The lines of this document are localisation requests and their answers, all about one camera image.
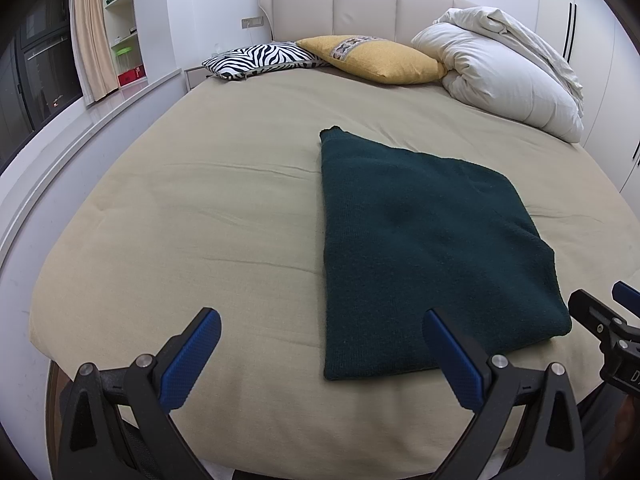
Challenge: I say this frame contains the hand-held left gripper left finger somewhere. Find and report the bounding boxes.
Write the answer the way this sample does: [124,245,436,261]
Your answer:
[59,306,222,480]

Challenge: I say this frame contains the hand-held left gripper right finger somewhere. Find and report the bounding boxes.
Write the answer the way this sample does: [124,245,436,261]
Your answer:
[422,308,586,480]

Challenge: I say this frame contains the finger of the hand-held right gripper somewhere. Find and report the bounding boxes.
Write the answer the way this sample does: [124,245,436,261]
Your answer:
[567,288,629,347]
[611,281,640,318]

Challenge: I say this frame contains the dark green sweater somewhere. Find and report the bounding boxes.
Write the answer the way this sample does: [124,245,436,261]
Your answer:
[319,126,573,382]

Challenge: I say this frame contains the person's right forearm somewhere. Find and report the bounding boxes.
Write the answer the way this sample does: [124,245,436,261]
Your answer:
[575,389,640,480]

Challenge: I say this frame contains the beige bed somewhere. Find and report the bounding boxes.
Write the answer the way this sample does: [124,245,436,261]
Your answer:
[30,67,640,476]

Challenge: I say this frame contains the white duvet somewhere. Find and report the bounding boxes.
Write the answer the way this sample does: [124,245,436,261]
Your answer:
[411,6,586,143]

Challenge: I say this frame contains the white window sill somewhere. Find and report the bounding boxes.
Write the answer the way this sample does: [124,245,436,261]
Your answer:
[0,67,183,266]

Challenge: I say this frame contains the white wardrobe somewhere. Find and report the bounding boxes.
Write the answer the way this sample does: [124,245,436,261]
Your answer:
[537,0,640,196]

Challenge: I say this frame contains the grey nightstand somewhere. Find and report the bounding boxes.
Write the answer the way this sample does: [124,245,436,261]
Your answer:
[184,64,212,93]

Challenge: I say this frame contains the red box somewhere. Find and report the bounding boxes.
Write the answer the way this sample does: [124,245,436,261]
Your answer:
[117,64,149,87]

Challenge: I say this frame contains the zebra striped pillow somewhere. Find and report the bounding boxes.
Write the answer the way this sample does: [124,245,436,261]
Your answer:
[201,42,332,82]

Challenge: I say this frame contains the yellow pillow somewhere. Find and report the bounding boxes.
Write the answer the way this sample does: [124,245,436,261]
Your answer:
[295,35,449,85]

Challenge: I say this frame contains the dark window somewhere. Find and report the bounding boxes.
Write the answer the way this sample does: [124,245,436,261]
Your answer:
[0,0,84,161]

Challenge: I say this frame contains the beige curtain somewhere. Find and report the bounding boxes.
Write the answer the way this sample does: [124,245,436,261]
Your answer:
[69,0,119,107]

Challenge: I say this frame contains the beige padded headboard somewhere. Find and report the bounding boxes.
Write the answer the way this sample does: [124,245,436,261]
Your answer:
[258,0,481,43]

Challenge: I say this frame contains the white wall shelf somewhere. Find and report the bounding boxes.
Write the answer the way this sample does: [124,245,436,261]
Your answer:
[102,0,151,89]

